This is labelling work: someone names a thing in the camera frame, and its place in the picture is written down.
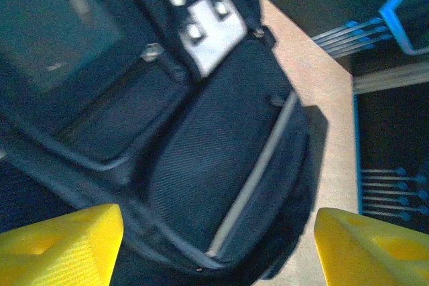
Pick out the aluminium side rail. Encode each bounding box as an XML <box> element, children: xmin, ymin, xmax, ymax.
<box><xmin>351</xmin><ymin>93</ymin><xmax>365</xmax><ymax>216</ymax></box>

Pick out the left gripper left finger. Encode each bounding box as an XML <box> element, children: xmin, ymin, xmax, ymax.
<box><xmin>0</xmin><ymin>204</ymin><xmax>123</xmax><ymax>286</ymax></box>

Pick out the aluminium frame post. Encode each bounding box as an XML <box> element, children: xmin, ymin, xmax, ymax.
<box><xmin>353</xmin><ymin>63</ymin><xmax>429</xmax><ymax>95</ymax></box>

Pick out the navy blue student backpack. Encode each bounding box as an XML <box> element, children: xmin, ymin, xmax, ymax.
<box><xmin>0</xmin><ymin>0</ymin><xmax>331</xmax><ymax>282</ymax></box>

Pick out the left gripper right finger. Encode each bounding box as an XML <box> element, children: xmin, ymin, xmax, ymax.
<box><xmin>316</xmin><ymin>207</ymin><xmax>429</xmax><ymax>286</ymax></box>

